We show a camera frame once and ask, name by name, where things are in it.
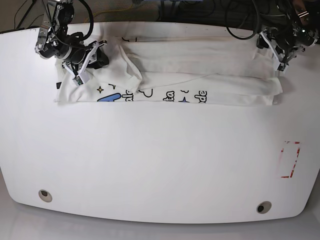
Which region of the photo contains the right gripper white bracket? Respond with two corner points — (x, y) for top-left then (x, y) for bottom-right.
(62, 40), (110, 80)

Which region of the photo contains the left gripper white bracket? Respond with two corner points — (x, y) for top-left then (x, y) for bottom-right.
(256, 31), (306, 72)

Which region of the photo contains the white printed t-shirt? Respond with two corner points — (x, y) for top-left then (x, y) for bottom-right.
(55, 28), (283, 106)

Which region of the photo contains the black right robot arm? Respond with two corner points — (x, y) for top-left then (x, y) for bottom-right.
(35, 0), (109, 86)

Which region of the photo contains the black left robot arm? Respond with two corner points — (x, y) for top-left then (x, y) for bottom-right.
(256, 0), (320, 72)

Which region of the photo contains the red tape rectangle marking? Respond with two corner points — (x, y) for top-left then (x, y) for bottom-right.
(277, 141), (301, 179)

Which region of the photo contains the left table grommet hole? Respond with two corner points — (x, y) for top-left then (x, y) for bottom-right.
(38, 189), (53, 203)

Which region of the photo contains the table grommet hole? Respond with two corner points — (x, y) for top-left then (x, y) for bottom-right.
(38, 189), (53, 203)
(256, 201), (272, 214)

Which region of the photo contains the right table grommet hole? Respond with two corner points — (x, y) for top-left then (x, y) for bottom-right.
(256, 201), (272, 214)

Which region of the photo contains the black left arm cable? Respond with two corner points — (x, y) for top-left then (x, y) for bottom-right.
(224, 0), (288, 41)

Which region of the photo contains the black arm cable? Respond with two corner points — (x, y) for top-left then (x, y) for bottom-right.
(42, 0), (95, 51)
(224, 0), (288, 41)

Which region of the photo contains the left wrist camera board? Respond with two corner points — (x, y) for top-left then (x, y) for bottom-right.
(273, 61), (289, 73)

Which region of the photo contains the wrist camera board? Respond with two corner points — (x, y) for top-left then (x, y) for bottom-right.
(273, 61), (289, 73)
(72, 75), (90, 88)

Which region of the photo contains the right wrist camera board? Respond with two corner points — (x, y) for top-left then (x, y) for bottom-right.
(72, 75), (90, 88)

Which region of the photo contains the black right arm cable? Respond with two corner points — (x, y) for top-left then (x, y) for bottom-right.
(42, 0), (95, 51)

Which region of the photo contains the yellow cable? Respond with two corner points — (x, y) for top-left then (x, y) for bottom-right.
(84, 1), (141, 23)

